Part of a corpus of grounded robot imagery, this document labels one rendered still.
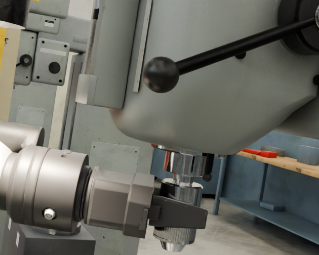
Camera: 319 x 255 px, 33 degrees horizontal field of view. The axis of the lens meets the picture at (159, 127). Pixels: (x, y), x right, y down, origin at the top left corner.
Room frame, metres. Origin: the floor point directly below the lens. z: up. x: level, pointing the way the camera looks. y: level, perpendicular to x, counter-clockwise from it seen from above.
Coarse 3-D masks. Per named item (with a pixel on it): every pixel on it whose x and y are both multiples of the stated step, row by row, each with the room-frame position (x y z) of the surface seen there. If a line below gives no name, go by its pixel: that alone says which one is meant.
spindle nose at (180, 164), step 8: (168, 152) 0.59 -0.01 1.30; (168, 160) 0.59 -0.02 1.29; (176, 160) 0.58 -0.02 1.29; (184, 160) 0.58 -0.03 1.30; (192, 160) 0.58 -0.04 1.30; (200, 160) 0.58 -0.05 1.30; (168, 168) 0.58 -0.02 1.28; (176, 168) 0.58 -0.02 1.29; (184, 168) 0.58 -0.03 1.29; (192, 168) 0.58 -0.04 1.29; (200, 168) 0.58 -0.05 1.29; (192, 176) 0.58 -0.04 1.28; (200, 176) 0.58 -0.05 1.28
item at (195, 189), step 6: (162, 180) 0.60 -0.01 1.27; (168, 180) 0.60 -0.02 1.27; (162, 186) 0.59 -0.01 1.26; (168, 186) 0.58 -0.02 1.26; (174, 186) 0.58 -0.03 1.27; (180, 186) 0.58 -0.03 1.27; (186, 186) 0.58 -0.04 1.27; (192, 186) 0.58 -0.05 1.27; (198, 186) 0.59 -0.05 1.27; (174, 192) 0.58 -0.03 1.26; (180, 192) 0.58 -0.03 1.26; (186, 192) 0.58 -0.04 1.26; (192, 192) 0.58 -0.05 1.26; (198, 192) 0.58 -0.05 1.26
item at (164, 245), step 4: (160, 240) 0.59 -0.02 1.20; (164, 244) 0.59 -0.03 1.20; (168, 244) 0.59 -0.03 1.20; (172, 244) 0.58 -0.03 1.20; (176, 244) 0.58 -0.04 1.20; (164, 248) 0.59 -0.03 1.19; (168, 248) 0.59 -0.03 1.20; (172, 248) 0.59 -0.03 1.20; (176, 248) 0.59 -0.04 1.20; (180, 248) 0.59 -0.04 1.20
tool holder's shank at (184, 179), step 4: (176, 176) 0.59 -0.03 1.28; (180, 176) 0.59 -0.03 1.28; (184, 176) 0.59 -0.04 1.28; (188, 176) 0.59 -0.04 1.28; (176, 180) 0.59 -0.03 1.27; (180, 180) 0.59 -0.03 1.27; (184, 180) 0.59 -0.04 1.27; (188, 180) 0.59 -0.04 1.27; (192, 180) 0.59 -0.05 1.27; (188, 184) 0.59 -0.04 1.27
